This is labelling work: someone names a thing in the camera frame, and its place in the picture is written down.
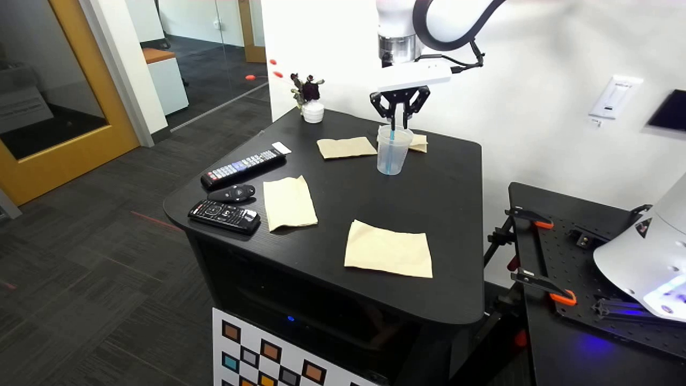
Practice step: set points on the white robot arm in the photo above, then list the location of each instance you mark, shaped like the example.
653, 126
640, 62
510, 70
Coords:
447, 18

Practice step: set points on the white cabinet with wooden top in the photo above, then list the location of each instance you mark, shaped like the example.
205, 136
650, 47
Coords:
169, 83

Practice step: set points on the gripper block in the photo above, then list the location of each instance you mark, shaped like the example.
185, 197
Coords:
425, 75

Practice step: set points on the clear plastic cup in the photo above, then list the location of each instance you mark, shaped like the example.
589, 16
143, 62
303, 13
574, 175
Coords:
393, 159

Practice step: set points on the small oval black remote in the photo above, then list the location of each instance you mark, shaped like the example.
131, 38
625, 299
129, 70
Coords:
232, 193

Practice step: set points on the black rounded table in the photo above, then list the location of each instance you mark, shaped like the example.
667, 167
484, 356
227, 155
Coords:
399, 200

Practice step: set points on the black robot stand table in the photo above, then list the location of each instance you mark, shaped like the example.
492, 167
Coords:
571, 344

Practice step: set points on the blue pen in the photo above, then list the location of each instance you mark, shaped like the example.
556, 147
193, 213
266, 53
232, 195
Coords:
393, 136

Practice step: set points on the orange wooden door frame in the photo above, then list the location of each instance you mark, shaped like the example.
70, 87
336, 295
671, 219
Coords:
78, 152

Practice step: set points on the black remote with grey buttons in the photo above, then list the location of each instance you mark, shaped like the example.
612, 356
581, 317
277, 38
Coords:
223, 218

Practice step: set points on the beige paper napkin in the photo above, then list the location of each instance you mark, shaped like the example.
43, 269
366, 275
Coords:
388, 249
346, 147
291, 202
420, 143

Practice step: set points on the colour checker calibration board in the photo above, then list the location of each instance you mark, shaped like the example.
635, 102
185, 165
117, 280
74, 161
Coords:
264, 355

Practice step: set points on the long remote with coloured buttons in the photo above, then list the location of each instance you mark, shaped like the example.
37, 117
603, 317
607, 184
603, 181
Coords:
238, 167

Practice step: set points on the white wall switch plate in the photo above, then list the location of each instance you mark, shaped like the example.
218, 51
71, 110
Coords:
614, 97

